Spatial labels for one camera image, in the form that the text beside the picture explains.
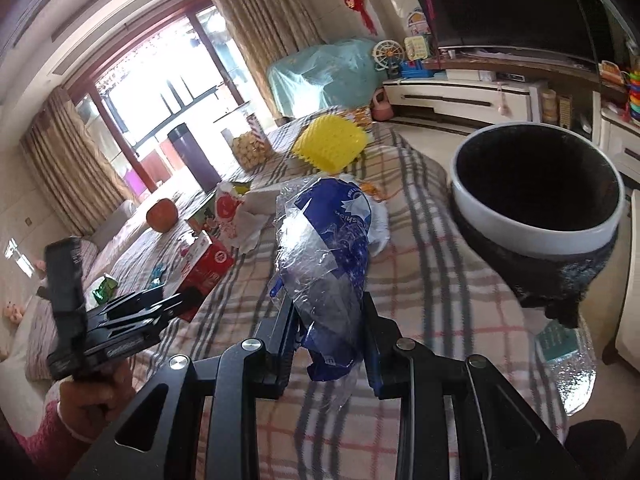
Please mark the glass balcony door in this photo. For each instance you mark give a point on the glass balcony door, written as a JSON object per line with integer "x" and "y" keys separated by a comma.
{"x": 150, "y": 80}

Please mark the rainbow stacking rings toy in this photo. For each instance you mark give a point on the rainbow stacking rings toy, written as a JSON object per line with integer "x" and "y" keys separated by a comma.
{"x": 635, "y": 92}

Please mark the white red-printed plastic bag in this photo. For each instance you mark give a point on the white red-printed plastic bag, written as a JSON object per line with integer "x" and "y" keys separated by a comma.
{"x": 230, "y": 210}

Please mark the black television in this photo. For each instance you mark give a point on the black television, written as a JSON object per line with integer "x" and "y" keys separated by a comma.
{"x": 500, "y": 5}

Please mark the toy ferris wheel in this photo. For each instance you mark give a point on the toy ferris wheel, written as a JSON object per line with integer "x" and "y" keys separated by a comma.
{"x": 389, "y": 57}

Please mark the purple thermos bottle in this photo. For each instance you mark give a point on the purple thermos bottle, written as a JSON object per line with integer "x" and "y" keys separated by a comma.
{"x": 195, "y": 160}

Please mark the clear cookie jar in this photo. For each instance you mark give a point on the clear cookie jar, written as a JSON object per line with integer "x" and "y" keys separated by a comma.
{"x": 250, "y": 150}

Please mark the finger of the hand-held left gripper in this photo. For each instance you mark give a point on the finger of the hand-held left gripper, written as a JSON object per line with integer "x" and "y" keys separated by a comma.
{"x": 150, "y": 305}

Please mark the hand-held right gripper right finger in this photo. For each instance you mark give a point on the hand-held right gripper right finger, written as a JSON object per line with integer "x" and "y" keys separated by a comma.
{"x": 380, "y": 365}

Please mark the green snack packet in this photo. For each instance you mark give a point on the green snack packet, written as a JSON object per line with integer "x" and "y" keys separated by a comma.
{"x": 102, "y": 287}

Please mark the red carton box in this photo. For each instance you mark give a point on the red carton box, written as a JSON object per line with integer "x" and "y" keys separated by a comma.
{"x": 210, "y": 265}

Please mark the pink toy kettle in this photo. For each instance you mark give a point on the pink toy kettle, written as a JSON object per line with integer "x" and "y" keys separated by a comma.
{"x": 381, "y": 107}

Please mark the white side cabinet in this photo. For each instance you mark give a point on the white side cabinet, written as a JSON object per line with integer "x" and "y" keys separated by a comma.
{"x": 620, "y": 135}

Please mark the yellow foam fruit net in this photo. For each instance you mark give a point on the yellow foam fruit net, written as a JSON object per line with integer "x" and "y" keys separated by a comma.
{"x": 330, "y": 145}

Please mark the plaid blanket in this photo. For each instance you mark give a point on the plaid blanket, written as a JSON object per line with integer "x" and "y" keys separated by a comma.
{"x": 440, "y": 285}

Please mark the white bowl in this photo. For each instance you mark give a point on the white bowl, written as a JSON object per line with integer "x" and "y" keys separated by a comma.
{"x": 500, "y": 230}

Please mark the blue and clear plastic bag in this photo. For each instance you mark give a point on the blue and clear plastic bag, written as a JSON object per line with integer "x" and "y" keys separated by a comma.
{"x": 330, "y": 240}

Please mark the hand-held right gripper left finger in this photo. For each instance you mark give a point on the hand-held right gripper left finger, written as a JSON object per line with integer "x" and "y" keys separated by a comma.
{"x": 272, "y": 360}

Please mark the teal candy wrapper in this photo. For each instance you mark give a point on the teal candy wrapper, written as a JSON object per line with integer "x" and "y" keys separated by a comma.
{"x": 159, "y": 274}

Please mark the red apple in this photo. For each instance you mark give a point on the red apple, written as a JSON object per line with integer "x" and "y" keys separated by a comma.
{"x": 162, "y": 215}

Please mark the person's left hand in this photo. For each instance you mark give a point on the person's left hand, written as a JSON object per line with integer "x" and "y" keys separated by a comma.
{"x": 100, "y": 395}

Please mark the white television cabinet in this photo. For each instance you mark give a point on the white television cabinet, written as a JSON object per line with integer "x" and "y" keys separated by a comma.
{"x": 450, "y": 92}

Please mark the beige curtain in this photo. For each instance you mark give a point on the beige curtain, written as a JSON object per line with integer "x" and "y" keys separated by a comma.
{"x": 270, "y": 20}
{"x": 65, "y": 160}

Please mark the teal dust cover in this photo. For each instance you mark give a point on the teal dust cover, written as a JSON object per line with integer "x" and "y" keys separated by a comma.
{"x": 325, "y": 75}

